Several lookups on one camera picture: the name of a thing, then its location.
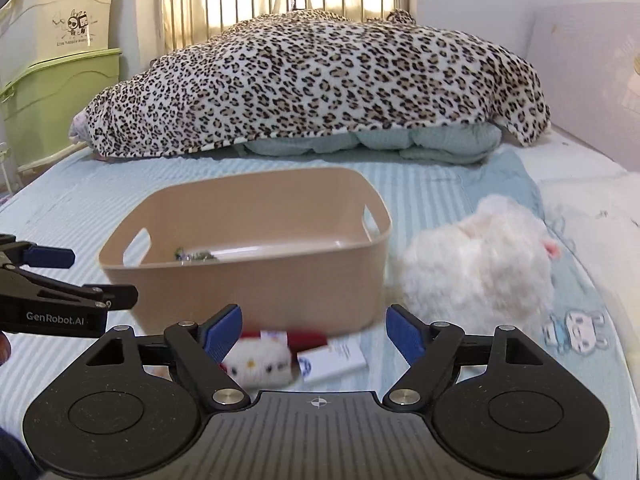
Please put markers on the person's left hand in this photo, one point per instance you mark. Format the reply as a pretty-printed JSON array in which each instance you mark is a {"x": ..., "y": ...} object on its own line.
[{"x": 3, "y": 350}]

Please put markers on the small green trinket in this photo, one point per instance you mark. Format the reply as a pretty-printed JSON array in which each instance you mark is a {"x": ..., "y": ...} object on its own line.
[{"x": 197, "y": 256}]

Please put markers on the white blue small box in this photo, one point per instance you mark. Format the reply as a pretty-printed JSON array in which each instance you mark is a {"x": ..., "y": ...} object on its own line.
[{"x": 332, "y": 360}]

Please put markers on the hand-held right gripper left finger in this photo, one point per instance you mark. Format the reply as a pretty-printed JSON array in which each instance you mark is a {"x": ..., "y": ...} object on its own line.
[{"x": 226, "y": 332}]

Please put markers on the cream plastic storage box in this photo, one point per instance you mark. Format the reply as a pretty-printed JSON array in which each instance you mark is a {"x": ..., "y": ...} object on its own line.
[{"x": 50, "y": 25}]

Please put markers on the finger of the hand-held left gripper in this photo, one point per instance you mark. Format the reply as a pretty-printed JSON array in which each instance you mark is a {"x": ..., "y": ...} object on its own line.
[
  {"x": 50, "y": 258},
  {"x": 117, "y": 296}
]

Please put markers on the beige plastic basket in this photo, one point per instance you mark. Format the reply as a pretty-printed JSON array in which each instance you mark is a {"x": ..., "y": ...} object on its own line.
[{"x": 250, "y": 282}]

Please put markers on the blue rabbit print sheet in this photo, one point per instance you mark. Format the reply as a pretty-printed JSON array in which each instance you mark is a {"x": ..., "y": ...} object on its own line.
[{"x": 585, "y": 305}]

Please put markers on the red soft item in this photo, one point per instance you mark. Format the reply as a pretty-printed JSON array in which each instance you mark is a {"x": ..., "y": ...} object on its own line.
[{"x": 309, "y": 339}]

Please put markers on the white fluffy plush toy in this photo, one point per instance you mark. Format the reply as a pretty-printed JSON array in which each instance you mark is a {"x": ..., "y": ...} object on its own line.
[{"x": 475, "y": 270}]

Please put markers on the leopard print blanket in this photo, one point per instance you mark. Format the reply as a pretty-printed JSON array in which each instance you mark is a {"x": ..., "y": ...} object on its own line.
[{"x": 310, "y": 75}]

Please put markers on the small white red plush toy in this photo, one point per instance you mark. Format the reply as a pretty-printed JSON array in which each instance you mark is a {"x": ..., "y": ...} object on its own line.
[{"x": 260, "y": 362}]

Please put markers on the green plastic storage box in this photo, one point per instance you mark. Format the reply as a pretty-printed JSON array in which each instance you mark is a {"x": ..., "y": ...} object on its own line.
[{"x": 55, "y": 105}]

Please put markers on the light blue striped bed mat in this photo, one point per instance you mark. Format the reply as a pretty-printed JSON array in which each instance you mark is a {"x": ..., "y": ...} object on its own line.
[{"x": 75, "y": 200}]

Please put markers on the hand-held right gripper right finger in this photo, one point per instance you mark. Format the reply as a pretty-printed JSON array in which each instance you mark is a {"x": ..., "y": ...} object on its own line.
[{"x": 404, "y": 334}]

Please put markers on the teal quilt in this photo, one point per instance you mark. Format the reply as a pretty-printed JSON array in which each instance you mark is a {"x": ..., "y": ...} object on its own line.
[{"x": 380, "y": 142}]

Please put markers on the white quilted pad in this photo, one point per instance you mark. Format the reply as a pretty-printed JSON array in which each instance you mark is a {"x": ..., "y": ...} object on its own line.
[{"x": 600, "y": 220}]

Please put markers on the pink wall board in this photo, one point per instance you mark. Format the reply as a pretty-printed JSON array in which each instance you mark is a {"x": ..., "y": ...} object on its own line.
[{"x": 580, "y": 85}]

